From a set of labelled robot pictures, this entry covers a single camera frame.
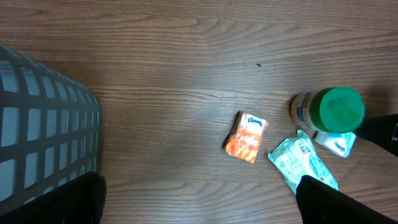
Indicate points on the green lid jar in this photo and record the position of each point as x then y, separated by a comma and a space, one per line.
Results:
331, 110

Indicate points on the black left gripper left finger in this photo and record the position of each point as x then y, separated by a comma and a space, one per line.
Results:
80, 200

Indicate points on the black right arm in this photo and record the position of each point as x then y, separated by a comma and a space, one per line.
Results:
381, 131

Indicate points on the mint green wipes packet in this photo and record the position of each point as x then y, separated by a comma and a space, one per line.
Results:
295, 157

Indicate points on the grey mesh basket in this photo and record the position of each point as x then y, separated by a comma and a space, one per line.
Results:
50, 129

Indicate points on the orange tissue packet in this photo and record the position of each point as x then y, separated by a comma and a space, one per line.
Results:
245, 138

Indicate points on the teal candy packet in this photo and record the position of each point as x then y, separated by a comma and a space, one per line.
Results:
339, 144

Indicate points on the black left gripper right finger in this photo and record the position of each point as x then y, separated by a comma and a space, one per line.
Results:
320, 204

